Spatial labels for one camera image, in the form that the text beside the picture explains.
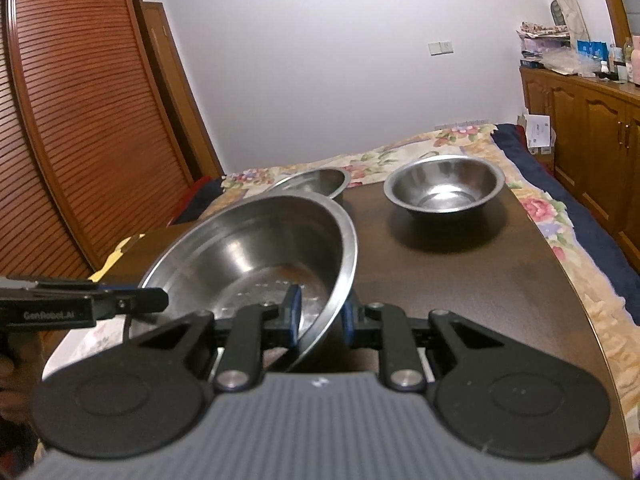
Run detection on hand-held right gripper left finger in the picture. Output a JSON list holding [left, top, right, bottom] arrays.
[[127, 284, 304, 393]]

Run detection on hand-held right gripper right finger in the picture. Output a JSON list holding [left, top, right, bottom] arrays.
[[341, 294, 506, 391]]

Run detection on square floral plate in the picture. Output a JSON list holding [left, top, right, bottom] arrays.
[[42, 317, 135, 380]]

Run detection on large stainless steel bowl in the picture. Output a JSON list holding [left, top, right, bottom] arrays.
[[129, 191, 360, 373]]

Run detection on medium stainless steel bowl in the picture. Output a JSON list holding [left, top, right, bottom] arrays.
[[265, 167, 352, 206]]

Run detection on small stainless steel bowl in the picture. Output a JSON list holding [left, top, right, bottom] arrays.
[[383, 155, 506, 221]]

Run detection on dark and red clothes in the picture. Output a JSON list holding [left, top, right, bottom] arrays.
[[172, 176, 226, 225]]

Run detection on wooden louvered wardrobe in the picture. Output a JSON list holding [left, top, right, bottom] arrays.
[[0, 0, 226, 331]]

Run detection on floral blanket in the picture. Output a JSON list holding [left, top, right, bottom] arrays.
[[197, 122, 640, 468]]

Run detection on white power strip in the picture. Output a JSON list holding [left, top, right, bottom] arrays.
[[434, 119, 491, 131]]

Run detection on navy blue blanket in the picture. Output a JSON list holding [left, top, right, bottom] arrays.
[[490, 122, 640, 326]]

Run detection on white paper bag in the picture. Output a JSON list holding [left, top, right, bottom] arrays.
[[517, 110, 556, 156]]

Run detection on wooden cabinet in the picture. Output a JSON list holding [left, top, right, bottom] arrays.
[[519, 66, 640, 273]]

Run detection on clear plastic bags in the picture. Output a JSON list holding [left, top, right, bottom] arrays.
[[542, 52, 598, 77]]

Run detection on blue box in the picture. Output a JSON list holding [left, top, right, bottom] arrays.
[[576, 40, 608, 61]]

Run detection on cluster of small toiletry bottles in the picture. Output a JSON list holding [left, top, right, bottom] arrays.
[[597, 42, 633, 83]]

